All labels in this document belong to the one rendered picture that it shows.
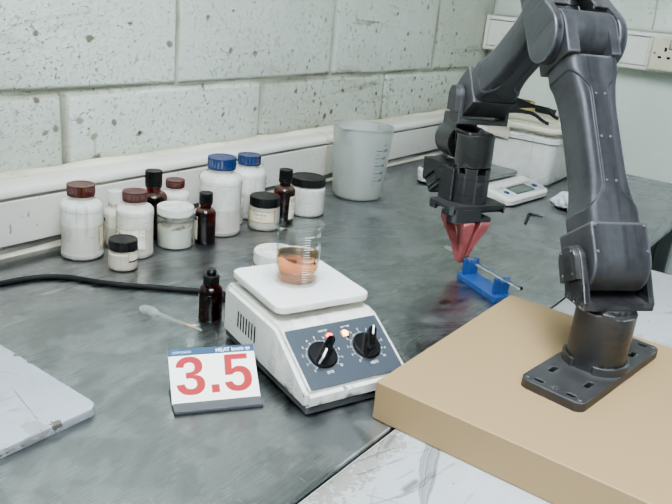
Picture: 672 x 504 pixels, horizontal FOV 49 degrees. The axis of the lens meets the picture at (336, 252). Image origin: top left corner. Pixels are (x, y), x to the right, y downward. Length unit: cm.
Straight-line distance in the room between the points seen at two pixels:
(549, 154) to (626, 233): 104
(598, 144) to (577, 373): 24
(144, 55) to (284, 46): 35
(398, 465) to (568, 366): 23
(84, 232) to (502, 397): 64
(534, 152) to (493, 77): 82
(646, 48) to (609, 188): 132
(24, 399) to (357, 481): 33
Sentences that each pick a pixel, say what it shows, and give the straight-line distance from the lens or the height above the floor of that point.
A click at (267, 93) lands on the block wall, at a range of 150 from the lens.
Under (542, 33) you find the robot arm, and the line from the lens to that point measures 89.
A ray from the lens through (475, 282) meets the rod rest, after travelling 113.
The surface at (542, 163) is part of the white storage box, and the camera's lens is 185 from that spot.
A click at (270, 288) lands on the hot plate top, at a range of 82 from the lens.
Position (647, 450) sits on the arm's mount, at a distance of 74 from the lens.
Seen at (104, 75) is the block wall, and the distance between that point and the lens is 123.
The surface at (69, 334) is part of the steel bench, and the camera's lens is 91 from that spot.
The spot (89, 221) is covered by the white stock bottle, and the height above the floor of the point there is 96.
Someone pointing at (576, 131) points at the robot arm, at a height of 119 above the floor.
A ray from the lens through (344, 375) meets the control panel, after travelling 76.
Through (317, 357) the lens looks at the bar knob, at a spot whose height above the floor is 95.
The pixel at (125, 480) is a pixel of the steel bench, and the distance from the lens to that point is 67.
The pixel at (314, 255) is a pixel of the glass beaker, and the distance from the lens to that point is 81.
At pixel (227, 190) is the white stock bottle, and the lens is 121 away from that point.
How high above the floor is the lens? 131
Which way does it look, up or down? 20 degrees down
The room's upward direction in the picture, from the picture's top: 6 degrees clockwise
